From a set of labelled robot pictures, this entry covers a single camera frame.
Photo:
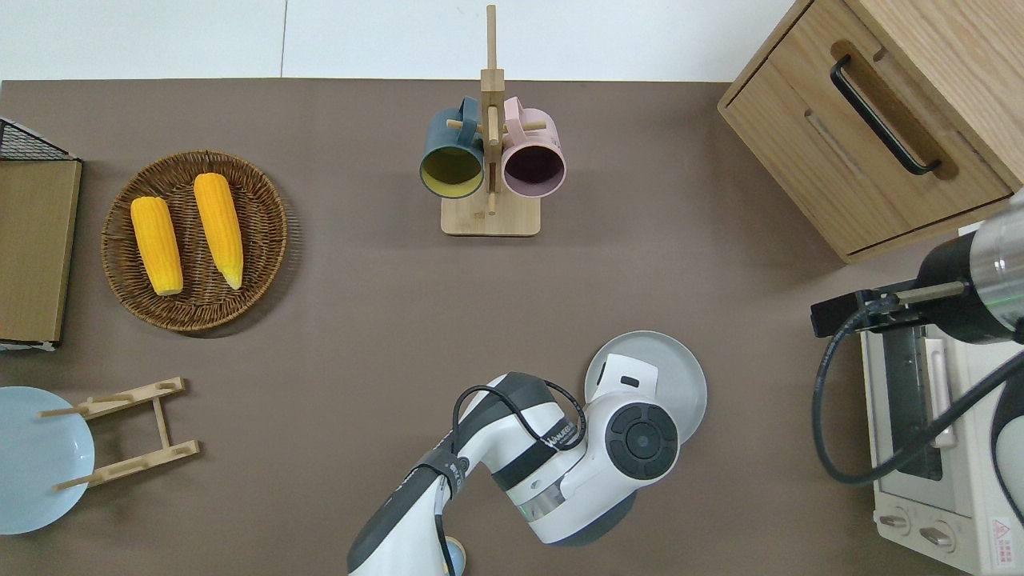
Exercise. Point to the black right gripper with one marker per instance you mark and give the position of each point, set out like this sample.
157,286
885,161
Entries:
836,314

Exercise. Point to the gray plate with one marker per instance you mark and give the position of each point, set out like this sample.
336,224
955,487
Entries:
684,384

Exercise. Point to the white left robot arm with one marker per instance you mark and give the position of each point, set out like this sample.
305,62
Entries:
560,480

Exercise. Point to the wooden plate rack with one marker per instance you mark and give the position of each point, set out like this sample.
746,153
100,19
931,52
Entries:
160,452

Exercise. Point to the light blue plate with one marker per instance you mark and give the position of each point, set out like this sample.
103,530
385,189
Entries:
40,464

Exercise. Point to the white toaster oven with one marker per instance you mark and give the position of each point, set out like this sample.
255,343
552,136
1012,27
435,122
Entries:
960,512

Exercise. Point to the wooden drawer cabinet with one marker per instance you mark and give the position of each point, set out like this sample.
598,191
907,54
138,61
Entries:
944,48

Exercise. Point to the pink mug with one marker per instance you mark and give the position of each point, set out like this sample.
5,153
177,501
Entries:
532,140

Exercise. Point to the wooden mug tree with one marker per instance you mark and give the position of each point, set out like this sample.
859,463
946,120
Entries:
490,220

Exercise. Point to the dark teal mug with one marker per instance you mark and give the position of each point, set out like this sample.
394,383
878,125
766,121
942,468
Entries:
444,140

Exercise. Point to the brown table mat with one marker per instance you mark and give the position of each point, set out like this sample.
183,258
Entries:
360,320

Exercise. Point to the brown wicker basket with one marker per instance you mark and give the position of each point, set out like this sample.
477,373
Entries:
264,240

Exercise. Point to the yellow corn cob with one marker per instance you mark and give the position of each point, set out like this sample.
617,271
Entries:
218,228
156,244

